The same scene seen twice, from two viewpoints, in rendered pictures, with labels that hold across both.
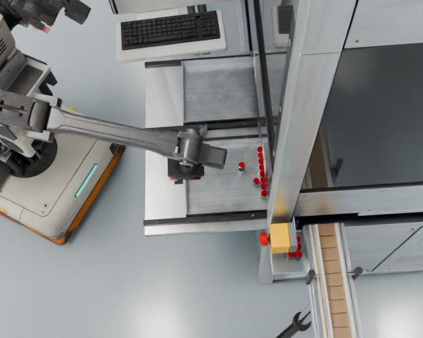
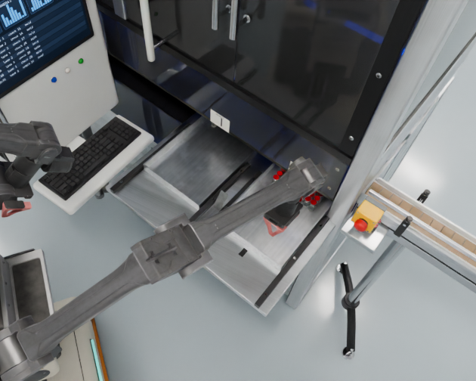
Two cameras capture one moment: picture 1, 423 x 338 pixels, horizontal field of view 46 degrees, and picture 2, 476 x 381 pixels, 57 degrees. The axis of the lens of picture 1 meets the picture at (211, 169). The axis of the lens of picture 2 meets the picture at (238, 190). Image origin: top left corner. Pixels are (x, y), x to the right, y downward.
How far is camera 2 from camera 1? 82 cm
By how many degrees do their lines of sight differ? 29
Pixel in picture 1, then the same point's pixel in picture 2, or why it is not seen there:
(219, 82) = (187, 159)
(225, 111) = (216, 175)
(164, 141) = (295, 181)
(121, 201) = (130, 355)
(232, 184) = not seen: hidden behind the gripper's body
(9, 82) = (12, 295)
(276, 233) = (368, 211)
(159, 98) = (153, 206)
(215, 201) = (285, 240)
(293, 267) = (378, 234)
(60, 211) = not seen: outside the picture
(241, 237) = not seen: hidden behind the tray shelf
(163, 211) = (258, 283)
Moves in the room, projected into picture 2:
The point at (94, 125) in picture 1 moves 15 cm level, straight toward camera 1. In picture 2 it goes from (238, 212) to (310, 226)
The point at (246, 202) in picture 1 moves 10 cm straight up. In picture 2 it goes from (304, 221) to (310, 206)
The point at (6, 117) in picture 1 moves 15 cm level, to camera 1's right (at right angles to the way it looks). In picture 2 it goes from (168, 265) to (218, 207)
